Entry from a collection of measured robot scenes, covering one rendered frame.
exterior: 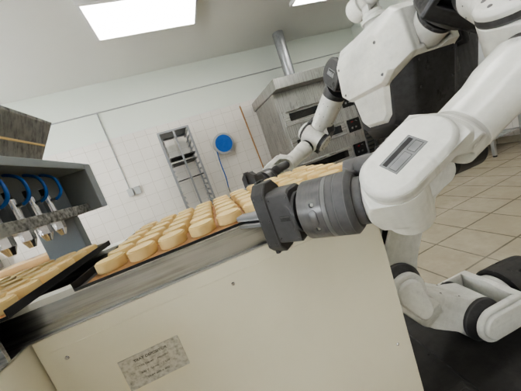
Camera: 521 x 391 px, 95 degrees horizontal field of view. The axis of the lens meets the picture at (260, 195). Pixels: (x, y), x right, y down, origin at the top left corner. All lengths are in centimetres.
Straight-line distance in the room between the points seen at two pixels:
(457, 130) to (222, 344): 51
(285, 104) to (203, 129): 162
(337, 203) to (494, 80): 21
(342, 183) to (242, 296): 31
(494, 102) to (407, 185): 14
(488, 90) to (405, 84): 38
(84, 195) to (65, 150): 404
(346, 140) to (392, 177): 431
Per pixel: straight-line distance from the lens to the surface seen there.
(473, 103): 36
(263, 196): 37
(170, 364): 58
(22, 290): 64
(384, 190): 28
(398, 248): 81
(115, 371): 60
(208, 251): 49
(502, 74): 39
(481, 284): 120
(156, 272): 50
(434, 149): 30
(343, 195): 31
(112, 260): 50
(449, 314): 102
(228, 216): 45
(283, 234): 38
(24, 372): 60
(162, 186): 467
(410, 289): 81
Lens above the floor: 101
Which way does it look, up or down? 9 degrees down
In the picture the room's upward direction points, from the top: 19 degrees counter-clockwise
